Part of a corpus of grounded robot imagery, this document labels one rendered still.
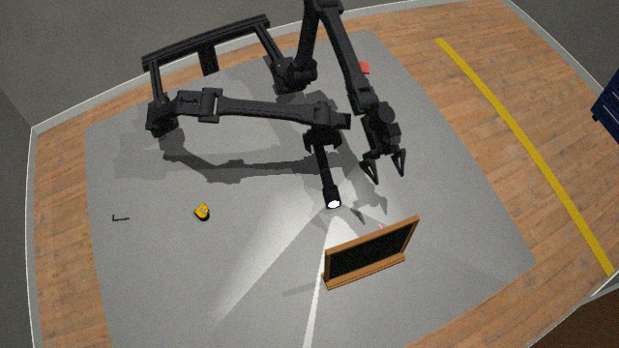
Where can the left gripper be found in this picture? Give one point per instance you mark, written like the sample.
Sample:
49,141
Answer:
370,157

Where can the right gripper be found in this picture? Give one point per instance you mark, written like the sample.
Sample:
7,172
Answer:
322,136

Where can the yellow tape measure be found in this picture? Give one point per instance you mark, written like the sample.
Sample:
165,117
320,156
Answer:
202,212

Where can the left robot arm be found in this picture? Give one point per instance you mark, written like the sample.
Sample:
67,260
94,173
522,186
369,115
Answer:
379,114

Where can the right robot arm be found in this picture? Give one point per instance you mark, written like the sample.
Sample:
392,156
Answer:
201,104

